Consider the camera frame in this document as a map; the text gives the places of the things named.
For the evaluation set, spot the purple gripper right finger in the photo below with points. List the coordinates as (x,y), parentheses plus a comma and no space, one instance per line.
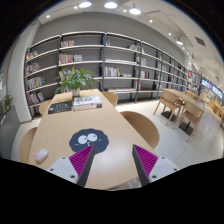
(150,167)

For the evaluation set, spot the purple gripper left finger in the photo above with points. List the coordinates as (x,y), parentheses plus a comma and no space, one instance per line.
(75,168)

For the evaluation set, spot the dark cartoon face mouse pad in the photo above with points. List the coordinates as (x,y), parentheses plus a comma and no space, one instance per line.
(88,137)

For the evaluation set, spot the pink white computer mouse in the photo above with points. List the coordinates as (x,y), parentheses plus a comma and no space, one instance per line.
(41,155)

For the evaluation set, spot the wooden chair right near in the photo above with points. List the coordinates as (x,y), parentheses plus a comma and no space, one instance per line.
(144,126)

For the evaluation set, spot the wooden chair left near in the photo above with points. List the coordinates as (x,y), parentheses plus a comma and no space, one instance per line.
(25,145)

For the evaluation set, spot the black book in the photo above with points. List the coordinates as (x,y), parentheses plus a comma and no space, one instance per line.
(60,107)

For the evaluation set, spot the white stacked books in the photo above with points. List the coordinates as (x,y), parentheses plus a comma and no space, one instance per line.
(87,102)

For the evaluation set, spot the wooden chair left far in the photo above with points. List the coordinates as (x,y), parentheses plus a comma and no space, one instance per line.
(43,106)

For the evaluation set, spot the wooden chair front of table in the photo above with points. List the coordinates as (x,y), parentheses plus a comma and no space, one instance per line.
(171,101)

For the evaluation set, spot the wooden chair right far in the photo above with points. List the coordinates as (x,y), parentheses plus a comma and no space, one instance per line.
(109,98)

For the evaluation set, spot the green potted plant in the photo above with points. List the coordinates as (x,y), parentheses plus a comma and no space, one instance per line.
(74,80)

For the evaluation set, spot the small plant at left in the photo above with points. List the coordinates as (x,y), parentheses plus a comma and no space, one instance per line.
(8,99)

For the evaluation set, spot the large grey bookshelf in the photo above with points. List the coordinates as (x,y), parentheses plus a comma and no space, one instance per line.
(131,68)

